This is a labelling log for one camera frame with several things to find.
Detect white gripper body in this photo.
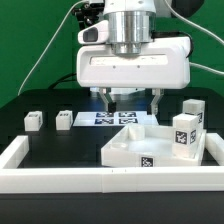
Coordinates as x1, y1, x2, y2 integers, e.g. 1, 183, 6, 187
76, 20, 191, 89

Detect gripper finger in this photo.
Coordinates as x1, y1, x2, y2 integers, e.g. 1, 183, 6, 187
99, 88, 116, 113
150, 89, 164, 115

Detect white square tabletop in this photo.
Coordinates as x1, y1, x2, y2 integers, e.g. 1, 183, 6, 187
101, 124, 206, 167

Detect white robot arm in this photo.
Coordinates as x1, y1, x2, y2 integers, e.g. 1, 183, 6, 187
76, 0, 204, 114

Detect white marker sheet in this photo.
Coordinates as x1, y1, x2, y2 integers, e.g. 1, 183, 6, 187
74, 111, 158, 126

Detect white U-shaped fence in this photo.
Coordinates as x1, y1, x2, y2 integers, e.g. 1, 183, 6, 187
0, 135, 224, 194

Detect black cables at base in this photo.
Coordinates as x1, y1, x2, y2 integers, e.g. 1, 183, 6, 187
48, 71, 78, 90

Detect white cable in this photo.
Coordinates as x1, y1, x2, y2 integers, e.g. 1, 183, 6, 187
17, 0, 88, 97

